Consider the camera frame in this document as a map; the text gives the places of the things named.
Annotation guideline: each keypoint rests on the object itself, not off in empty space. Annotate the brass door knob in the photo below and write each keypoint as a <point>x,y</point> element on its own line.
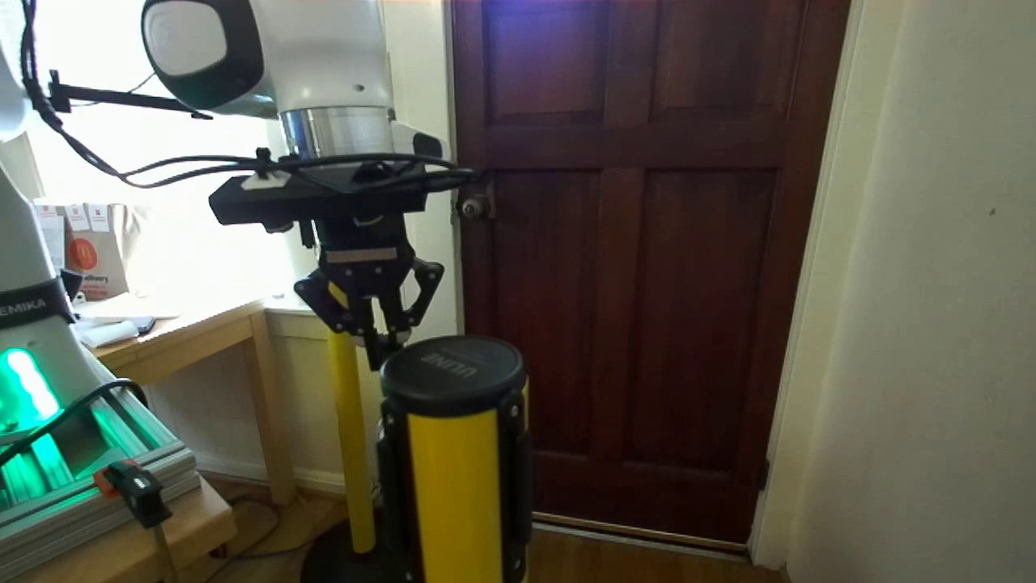
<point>473,201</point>

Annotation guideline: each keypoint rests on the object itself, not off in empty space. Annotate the yellow black stanchion post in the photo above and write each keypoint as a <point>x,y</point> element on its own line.
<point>457,487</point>
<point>352,433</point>

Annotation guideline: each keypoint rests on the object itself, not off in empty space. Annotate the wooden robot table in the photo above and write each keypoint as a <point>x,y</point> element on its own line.
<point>163,551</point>

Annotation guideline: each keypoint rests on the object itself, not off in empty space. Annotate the orange black clamp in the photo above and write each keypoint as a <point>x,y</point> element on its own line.
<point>134,492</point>

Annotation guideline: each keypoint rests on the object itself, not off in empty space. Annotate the light wooden desk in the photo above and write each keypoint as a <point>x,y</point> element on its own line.
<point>197,334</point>

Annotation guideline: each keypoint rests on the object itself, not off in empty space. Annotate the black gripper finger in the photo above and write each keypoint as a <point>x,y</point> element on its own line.
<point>408,293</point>
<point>340,310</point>

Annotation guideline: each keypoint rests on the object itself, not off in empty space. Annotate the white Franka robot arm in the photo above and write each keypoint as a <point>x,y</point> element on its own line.
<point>325,53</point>

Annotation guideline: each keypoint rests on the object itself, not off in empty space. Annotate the white papers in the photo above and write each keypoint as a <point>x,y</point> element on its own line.
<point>116,328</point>

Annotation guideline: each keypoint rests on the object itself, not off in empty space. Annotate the brown wooden door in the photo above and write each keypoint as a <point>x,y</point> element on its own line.
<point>650,269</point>

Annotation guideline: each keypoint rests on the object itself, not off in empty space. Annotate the white box orange print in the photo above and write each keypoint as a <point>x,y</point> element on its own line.
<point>92,253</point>

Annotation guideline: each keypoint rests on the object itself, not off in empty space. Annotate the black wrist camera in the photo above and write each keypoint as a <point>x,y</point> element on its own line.
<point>269,198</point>

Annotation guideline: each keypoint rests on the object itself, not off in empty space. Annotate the white door frame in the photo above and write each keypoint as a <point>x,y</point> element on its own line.
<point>820,325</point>

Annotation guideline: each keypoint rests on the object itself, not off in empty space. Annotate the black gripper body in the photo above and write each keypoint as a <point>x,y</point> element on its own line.
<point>361,240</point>

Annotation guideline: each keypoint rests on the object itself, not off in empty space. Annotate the black thin mount rod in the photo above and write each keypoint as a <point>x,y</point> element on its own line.
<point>117,99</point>

